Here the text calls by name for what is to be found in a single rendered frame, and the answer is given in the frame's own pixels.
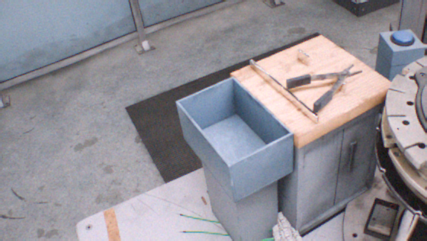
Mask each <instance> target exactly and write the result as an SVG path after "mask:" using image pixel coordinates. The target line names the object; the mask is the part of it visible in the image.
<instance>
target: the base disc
mask: <svg viewBox="0 0 427 241"><path fill-rule="evenodd" d="M382 174H383V173H382V172H380V171H379V169H376V172H375V175H374V181H373V185H372V188H371V189H369V190H367V191H366V192H365V193H364V194H361V195H360V196H359V197H357V198H356V199H354V200H352V201H350V202H348V203H347V204H346V208H345V213H344V217H343V228H342V236H343V241H385V240H382V239H378V238H376V237H373V236H369V235H367V234H365V233H363V232H364V227H365V225H366V223H367V221H368V217H369V215H370V212H371V208H372V207H373V204H374V199H375V198H380V199H382V200H385V201H389V202H392V203H395V204H399V205H400V207H399V210H398V214H397V216H396V221H395V224H394V226H393V231H392V233H391V236H390V240H389V241H394V240H395V237H396V235H397V231H398V229H397V227H398V223H399V218H400V216H401V213H402V212H403V210H404V209H405V207H404V206H403V205H402V204H401V203H400V202H399V201H398V200H397V198H395V197H393V196H390V194H389V193H387V185H386V184H385V182H384V179H383V178H382V177H381V176H382Z"/></svg>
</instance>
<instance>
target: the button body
mask: <svg viewBox="0 0 427 241"><path fill-rule="evenodd" d="M402 31H408V32H410V33H411V34H412V35H413V37H414V38H415V42H414V44H413V45H411V46H408V47H400V46H397V45H395V44H394V43H392V42H391V41H390V35H391V34H392V33H393V32H395V31H389V32H385V33H382V32H381V33H379V35H380V36H379V41H378V45H377V48H378V49H377V57H376V66H375V72H377V73H378V74H379V75H381V76H383V77H384V78H385V79H388V80H389V81H390V82H392V81H393V79H394V78H395V77H396V75H397V74H399V75H401V76H405V75H403V74H402V70H403V68H404V67H405V66H408V65H409V64H411V63H412V62H415V61H417V60H418V59H421V58H423V57H424V53H425V45H424V44H423V43H422V42H421V41H420V40H419V39H418V38H417V36H416V35H415V34H414V33H413V32H412V31H411V30H410V29H409V30H407V29H405V30H402Z"/></svg>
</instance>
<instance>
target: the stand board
mask: <svg viewBox="0 0 427 241"><path fill-rule="evenodd" d="M297 49H301V50H302V51H304V52H305V53H306V54H308V55H309V56H310V66H307V65H306V64H305V63H302V62H301V61H300V60H299V59H298V58H297ZM257 64H258V65H259V66H261V67H262V68H263V69H265V70H266V71H267V72H268V73H270V74H271V75H272V76H273V77H275V79H276V80H277V81H279V82H280V83H281V84H282V85H283V86H284V87H285V88H286V79H289V78H295V77H298V76H304V75H306V74H310V75H311V76H314V75H319V74H324V73H334V72H341V71H342V70H343V69H345V68H347V67H348V66H350V65H352V64H354V67H353V68H351V69H350V70H349V72H356V71H359V70H360V71H362V72H361V73H359V74H357V75H355V76H352V77H348V78H347V79H345V80H344V82H346V87H345V93H342V92H340V91H339V90H337V92H336V93H335V94H334V95H333V97H332V100H331V101H330V102H329V103H328V104H327V105H326V106H325V107H324V108H322V109H321V110H320V111H318V112H317V113H316V112H315V113H316V114H318V115H319V123H318V124H315V123H314V122H312V121H311V119H310V118H309V117H308V116H306V115H305V113H303V112H302V111H301V110H300V109H299V108H297V106H296V105H295V104H293V103H291V102H290V101H289V100H287V99H286V98H285V97H284V96H283V95H282V94H281V93H280V92H279V91H278V90H277V89H276V88H275V87H274V86H272V85H271V84H270V83H269V82H267V81H266V80H265V79H264V78H263V77H261V76H260V75H259V74H258V73H257V72H256V71H255V70H254V69H253V68H251V67H250V65H248V66H246V67H244V68H242V69H239V70H237V71H235V72H232V73H231V74H230V75H231V78H232V77H234V78H236V79H237V80H238V81H239V82H240V83H241V84H242V85H243V86H244V87H245V88H247V89H248V90H249V91H250V92H251V93H252V94H253V96H254V97H256V98H257V99H258V100H259V101H260V102H261V103H262V104H263V105H264V106H265V107H266V108H268V109H269V110H270V111H271V112H272V113H273V114H274V115H275V116H276V117H277V118H279V119H280V121H281V122H282V123H283V124H284V125H285V126H286V127H287V128H288V129H290V130H291V131H292V132H294V145H295V146H296V147H297V148H298V149H299V148H301V147H302V146H305V145H307V144H308V143H309V142H311V141H313V140H315V139H317V138H319V137H321V136H322V135H323V134H325V133H328V132H329V131H331V130H333V129H335V128H337V127H339V126H341V125H343V124H345V123H346V122H348V121H350V120H352V119H353V118H355V117H357V116H358V115H359V114H362V113H364V112H366V111H369V110H370V109H371V108H373V107H375V106H376V105H378V104H380V103H381V102H383V101H386V97H387V92H388V90H389V86H390V83H391V82H390V81H389V80H388V79H385V78H384V77H383V76H381V75H379V74H378V73H377V72H375V71H374V70H373V69H372V68H370V67H368V66H366V65H365V64H364V63H363V62H361V61H360V60H359V59H357V58H355V57H354V56H352V55H350V54H349V53H347V52H345V51H344V50H343V49H342V48H340V47H338V46H336V45H335V44H334V43H333V42H331V41H330V40H327V39H326V38H325V37H324V36H322V35H319V36H318V37H316V38H313V39H310V40H307V41H306V42H304V43H301V44H299V45H296V46H294V47H291V48H289V49H287V50H285V51H283V52H280V53H276V54H274V55H272V56H270V57H268V58H266V59H263V60H261V61H259V62H257ZM331 81H332V79H327V80H325V81H323V82H321V81H316V82H311V84H308V85H303V86H300V87H296V88H292V89H288V90H289V91H290V92H292V93H293V94H294V95H295V96H296V97H297V98H298V99H299V100H301V101H302V102H303V103H304V104H305V105H307V106H308V107H310V109H311V110H313V103H314V102H315V101H316V100H318V99H319V97H320V96H321V95H323V94H324V93H325V92H327V91H328V90H330V89H331V87H333V85H332V84H331Z"/></svg>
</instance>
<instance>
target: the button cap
mask: <svg viewBox="0 0 427 241"><path fill-rule="evenodd" d="M393 39H394V40H395V41H396V42H399V43H411V42H412V41H413V35H412V34H411V33H410V32H408V31H395V32H393Z"/></svg>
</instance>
